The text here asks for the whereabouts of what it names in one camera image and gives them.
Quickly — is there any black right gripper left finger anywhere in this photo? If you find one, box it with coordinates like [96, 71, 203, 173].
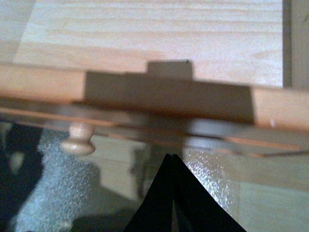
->
[124, 154, 173, 232]

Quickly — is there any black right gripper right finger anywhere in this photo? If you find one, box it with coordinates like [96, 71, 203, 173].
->
[172, 155, 245, 232]

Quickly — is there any drawer wooden knob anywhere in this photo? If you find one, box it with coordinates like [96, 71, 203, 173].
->
[60, 123, 95, 156]

